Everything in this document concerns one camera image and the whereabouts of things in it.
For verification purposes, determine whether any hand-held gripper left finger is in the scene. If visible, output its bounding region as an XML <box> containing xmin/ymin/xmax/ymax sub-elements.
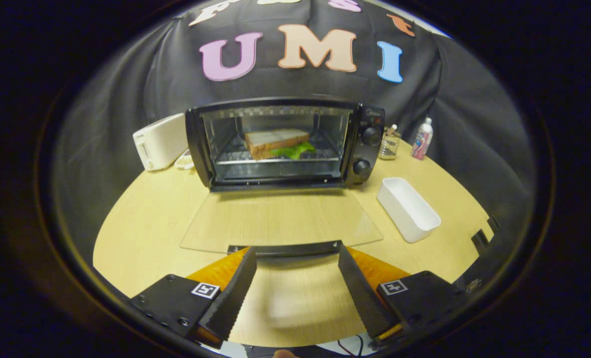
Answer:
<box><xmin>129</xmin><ymin>247</ymin><xmax>258</xmax><ymax>349</ymax></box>

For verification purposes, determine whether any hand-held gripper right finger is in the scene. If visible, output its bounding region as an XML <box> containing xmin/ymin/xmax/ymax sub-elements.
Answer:
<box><xmin>338</xmin><ymin>245</ymin><xmax>467</xmax><ymax>345</ymax></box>

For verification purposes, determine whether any black toaster oven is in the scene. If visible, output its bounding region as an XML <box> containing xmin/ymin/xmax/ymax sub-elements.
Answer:
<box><xmin>179</xmin><ymin>96</ymin><xmax>387</xmax><ymax>259</ymax></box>

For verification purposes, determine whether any bread and lettuce sandwich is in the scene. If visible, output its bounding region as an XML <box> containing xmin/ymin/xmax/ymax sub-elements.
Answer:
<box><xmin>244</xmin><ymin>128</ymin><xmax>317</xmax><ymax>161</ymax></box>

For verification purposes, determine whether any white toaster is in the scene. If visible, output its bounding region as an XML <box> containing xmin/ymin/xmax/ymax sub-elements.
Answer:
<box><xmin>132</xmin><ymin>112</ymin><xmax>189</xmax><ymax>173</ymax></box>

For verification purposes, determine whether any white rectangular container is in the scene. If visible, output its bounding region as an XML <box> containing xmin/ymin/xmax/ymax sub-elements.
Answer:
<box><xmin>376</xmin><ymin>177</ymin><xmax>442</xmax><ymax>244</ymax></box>

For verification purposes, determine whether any small clear dish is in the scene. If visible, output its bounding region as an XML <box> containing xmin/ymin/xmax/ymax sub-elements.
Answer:
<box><xmin>174</xmin><ymin>149</ymin><xmax>195</xmax><ymax>171</ymax></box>

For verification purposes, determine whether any clear glass jar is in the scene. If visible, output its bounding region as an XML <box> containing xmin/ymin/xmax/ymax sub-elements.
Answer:
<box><xmin>378</xmin><ymin>124</ymin><xmax>402</xmax><ymax>161</ymax></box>

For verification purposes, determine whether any pink label bottle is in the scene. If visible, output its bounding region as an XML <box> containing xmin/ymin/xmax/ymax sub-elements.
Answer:
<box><xmin>411</xmin><ymin>117</ymin><xmax>434</xmax><ymax>161</ymax></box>

